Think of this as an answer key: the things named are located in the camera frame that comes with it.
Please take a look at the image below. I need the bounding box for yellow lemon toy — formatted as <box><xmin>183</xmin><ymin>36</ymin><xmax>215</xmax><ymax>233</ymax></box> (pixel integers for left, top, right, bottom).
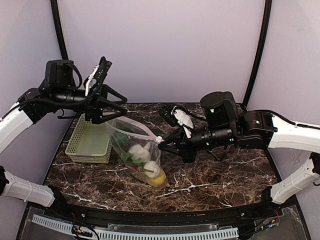
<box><xmin>150</xmin><ymin>173</ymin><xmax>167</xmax><ymax>187</ymax></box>

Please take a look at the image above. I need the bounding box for clear zip top bag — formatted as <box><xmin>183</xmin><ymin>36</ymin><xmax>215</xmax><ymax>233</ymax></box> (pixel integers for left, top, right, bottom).
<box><xmin>105</xmin><ymin>116</ymin><xmax>168</xmax><ymax>188</ymax></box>

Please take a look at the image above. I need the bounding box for white garlic toy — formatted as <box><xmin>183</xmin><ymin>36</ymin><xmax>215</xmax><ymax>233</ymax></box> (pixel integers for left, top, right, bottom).
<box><xmin>128</xmin><ymin>142</ymin><xmax>151</xmax><ymax>163</ymax></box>

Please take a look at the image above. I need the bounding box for red chili pepper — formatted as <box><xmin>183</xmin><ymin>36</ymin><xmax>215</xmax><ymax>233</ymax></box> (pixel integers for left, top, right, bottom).
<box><xmin>133</xmin><ymin>166</ymin><xmax>140</xmax><ymax>172</ymax></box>

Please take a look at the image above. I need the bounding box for green leafy vegetable toy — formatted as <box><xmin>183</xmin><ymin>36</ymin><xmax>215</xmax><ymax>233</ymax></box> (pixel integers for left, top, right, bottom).
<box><xmin>120</xmin><ymin>152</ymin><xmax>161</xmax><ymax>179</ymax></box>

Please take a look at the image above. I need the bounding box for green bell pepper toy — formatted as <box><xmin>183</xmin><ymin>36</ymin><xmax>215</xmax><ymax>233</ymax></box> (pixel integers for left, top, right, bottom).
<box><xmin>117</xmin><ymin>125</ymin><xmax>135</xmax><ymax>133</ymax></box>

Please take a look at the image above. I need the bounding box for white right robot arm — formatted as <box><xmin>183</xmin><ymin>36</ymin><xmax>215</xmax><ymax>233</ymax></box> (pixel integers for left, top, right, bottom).
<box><xmin>158</xmin><ymin>91</ymin><xmax>320</xmax><ymax>205</ymax></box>

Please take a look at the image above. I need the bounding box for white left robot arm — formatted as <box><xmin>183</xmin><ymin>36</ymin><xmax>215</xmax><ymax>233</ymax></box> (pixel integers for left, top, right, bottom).
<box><xmin>0</xmin><ymin>56</ymin><xmax>128</xmax><ymax>208</ymax></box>

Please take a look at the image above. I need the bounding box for green perforated plastic basket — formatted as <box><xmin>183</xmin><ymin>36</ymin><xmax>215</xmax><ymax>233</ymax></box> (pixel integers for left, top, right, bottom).
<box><xmin>65</xmin><ymin>114</ymin><xmax>112</xmax><ymax>164</ymax></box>

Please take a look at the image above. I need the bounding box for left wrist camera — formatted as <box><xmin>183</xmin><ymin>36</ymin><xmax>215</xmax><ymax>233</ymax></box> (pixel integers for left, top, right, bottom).
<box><xmin>83</xmin><ymin>56</ymin><xmax>112</xmax><ymax>98</ymax></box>

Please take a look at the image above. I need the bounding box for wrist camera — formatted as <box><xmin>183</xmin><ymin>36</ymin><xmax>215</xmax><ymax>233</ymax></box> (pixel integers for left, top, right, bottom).
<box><xmin>83</xmin><ymin>56</ymin><xmax>112</xmax><ymax>98</ymax></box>
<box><xmin>159</xmin><ymin>103</ymin><xmax>195</xmax><ymax>139</ymax></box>

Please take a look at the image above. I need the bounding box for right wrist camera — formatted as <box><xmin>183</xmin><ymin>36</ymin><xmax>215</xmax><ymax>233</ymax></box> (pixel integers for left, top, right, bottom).
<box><xmin>159</xmin><ymin>103</ymin><xmax>195</xmax><ymax>139</ymax></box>

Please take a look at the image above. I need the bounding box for black front table rail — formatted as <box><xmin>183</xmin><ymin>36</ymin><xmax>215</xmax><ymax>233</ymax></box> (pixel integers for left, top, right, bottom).
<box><xmin>45</xmin><ymin>183</ymin><xmax>304</xmax><ymax>231</ymax></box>

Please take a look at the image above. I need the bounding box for black left frame post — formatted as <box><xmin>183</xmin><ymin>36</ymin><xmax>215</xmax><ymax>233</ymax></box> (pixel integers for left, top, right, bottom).
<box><xmin>50</xmin><ymin>0</ymin><xmax>69</xmax><ymax>60</ymax></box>

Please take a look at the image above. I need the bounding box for black frame post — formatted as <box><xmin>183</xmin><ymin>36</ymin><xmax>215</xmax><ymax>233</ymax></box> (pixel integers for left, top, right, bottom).
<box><xmin>242</xmin><ymin>0</ymin><xmax>273</xmax><ymax>107</ymax></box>
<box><xmin>50</xmin><ymin>0</ymin><xmax>69</xmax><ymax>60</ymax></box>

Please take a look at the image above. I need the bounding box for white slotted cable duct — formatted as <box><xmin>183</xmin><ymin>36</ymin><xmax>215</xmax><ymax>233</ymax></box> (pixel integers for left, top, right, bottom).
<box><xmin>31</xmin><ymin>214</ymin><xmax>239</xmax><ymax>240</ymax></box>

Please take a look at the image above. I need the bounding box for black right frame post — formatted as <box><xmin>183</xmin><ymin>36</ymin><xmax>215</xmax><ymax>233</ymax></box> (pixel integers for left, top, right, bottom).
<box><xmin>242</xmin><ymin>0</ymin><xmax>273</xmax><ymax>107</ymax></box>

